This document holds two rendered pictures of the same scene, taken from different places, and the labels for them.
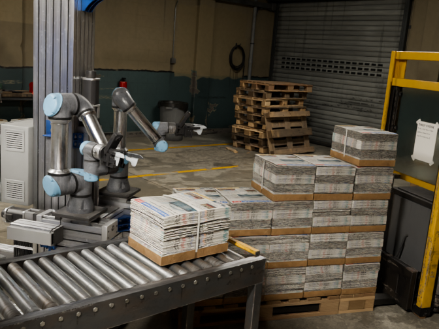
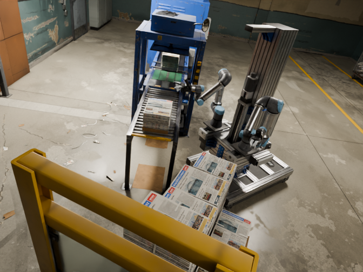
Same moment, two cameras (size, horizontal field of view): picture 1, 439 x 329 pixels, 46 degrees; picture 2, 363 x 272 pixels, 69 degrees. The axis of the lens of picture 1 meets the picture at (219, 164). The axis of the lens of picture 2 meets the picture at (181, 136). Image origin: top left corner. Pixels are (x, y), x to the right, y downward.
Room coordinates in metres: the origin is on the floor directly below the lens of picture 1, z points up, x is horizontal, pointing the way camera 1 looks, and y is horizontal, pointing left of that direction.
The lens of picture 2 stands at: (4.12, -1.71, 2.43)
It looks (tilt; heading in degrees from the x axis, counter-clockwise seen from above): 34 degrees down; 127
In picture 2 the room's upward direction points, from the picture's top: 10 degrees clockwise
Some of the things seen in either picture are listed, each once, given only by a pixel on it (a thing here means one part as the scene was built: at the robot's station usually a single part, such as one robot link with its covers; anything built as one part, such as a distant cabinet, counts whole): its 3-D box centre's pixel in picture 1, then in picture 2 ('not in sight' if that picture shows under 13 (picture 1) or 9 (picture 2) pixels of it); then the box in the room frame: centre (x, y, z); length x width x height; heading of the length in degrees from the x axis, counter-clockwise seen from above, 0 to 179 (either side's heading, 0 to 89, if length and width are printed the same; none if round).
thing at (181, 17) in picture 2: not in sight; (174, 22); (1.41, 1.21, 1.65); 0.60 x 0.45 x 0.20; 40
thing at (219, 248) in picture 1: (196, 239); (155, 127); (2.38, 0.08, 0.83); 0.29 x 0.16 x 0.04; 40
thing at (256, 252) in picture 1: (228, 238); (151, 137); (2.49, -0.08, 0.81); 0.43 x 0.03 x 0.02; 40
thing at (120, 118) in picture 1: (119, 128); (267, 123); (3.35, 0.67, 1.19); 0.15 x 0.12 x 0.55; 13
